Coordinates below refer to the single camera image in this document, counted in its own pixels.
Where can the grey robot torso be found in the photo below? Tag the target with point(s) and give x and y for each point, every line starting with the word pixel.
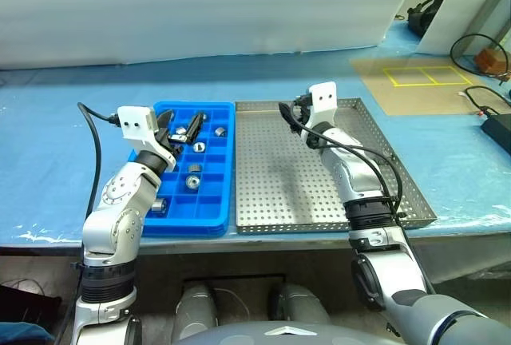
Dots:
pixel 279 337

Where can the blue compartment tray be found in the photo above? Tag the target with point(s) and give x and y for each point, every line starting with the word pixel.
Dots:
pixel 211 201

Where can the blue table cover sheet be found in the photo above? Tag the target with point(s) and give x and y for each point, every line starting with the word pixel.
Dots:
pixel 40 141

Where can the white panel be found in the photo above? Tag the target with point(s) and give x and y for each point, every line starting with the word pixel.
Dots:
pixel 447 21

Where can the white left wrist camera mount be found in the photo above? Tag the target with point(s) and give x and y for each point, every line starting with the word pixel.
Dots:
pixel 133 121

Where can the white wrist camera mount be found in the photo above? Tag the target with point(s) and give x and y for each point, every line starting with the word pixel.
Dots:
pixel 133 121
pixel 323 95

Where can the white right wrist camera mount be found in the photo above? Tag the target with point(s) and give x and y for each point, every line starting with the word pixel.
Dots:
pixel 323 95

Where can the black case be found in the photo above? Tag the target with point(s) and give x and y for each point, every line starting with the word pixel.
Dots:
pixel 28 301

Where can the grey metal post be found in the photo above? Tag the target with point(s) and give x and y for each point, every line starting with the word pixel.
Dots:
pixel 491 5

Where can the brown block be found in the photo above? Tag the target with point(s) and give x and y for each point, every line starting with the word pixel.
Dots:
pixel 489 61

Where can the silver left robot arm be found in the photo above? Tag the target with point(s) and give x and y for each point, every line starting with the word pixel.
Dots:
pixel 116 217

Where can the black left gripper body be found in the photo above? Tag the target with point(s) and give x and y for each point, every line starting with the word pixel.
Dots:
pixel 167 141

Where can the grey rounded robot leg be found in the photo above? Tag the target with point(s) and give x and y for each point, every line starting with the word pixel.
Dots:
pixel 299 301
pixel 195 309

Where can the black power adapter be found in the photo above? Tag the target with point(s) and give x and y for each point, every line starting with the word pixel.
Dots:
pixel 499 129

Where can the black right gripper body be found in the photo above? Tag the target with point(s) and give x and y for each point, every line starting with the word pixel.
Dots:
pixel 304 107

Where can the perforated steel tray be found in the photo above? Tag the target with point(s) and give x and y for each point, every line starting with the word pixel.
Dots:
pixel 271 141

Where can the white foam backdrop board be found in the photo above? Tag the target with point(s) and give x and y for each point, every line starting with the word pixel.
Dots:
pixel 199 9

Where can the cardboard sheet with yellow tape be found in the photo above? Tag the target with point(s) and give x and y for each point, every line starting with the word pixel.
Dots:
pixel 419 99

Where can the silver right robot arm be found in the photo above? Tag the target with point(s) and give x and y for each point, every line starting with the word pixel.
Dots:
pixel 359 177

